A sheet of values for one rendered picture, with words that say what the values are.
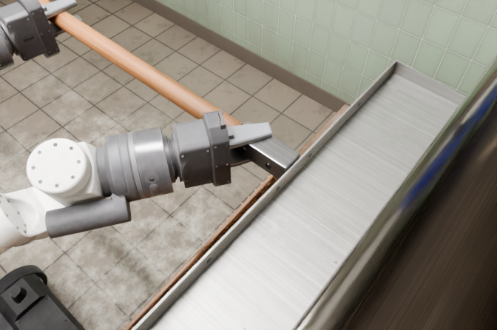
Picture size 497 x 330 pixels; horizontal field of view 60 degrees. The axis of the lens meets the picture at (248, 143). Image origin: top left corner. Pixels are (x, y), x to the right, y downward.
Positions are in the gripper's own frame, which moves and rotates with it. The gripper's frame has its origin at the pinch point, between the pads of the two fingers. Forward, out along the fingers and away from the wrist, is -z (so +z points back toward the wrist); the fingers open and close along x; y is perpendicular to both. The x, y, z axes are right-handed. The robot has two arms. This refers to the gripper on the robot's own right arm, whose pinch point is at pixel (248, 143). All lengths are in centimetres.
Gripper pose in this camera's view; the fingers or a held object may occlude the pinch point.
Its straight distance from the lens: 58.4
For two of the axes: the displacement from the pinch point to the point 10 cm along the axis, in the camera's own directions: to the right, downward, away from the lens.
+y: -2.6, -7.4, 6.2
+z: -9.7, 1.9, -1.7
